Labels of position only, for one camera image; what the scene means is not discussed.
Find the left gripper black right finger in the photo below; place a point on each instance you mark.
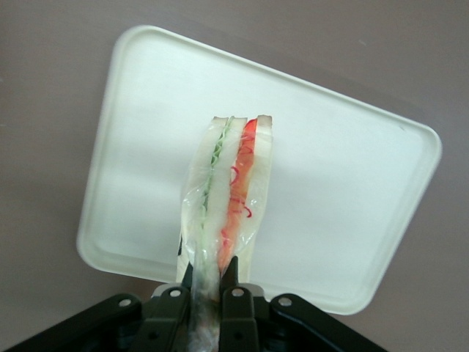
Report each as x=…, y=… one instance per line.
x=238, y=315

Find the cream plastic tray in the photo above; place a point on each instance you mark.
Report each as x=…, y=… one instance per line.
x=329, y=190

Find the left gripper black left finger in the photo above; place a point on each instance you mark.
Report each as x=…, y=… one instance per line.
x=168, y=315

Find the triangular sandwich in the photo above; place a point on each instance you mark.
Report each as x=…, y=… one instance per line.
x=227, y=190

